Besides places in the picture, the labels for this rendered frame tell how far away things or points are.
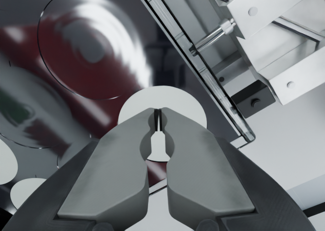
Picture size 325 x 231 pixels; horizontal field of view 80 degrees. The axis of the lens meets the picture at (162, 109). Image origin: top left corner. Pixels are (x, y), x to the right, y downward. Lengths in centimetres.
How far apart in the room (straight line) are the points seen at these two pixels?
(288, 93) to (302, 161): 22
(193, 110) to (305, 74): 11
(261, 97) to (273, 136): 16
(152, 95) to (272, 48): 13
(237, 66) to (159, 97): 11
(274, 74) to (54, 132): 25
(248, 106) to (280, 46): 7
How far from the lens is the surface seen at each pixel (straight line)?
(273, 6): 20
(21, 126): 28
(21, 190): 36
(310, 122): 38
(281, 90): 22
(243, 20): 19
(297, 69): 22
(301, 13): 24
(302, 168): 44
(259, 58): 23
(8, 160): 33
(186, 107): 21
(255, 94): 22
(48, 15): 22
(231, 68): 26
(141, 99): 21
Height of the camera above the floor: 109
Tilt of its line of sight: 63 degrees down
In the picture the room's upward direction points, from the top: 177 degrees counter-clockwise
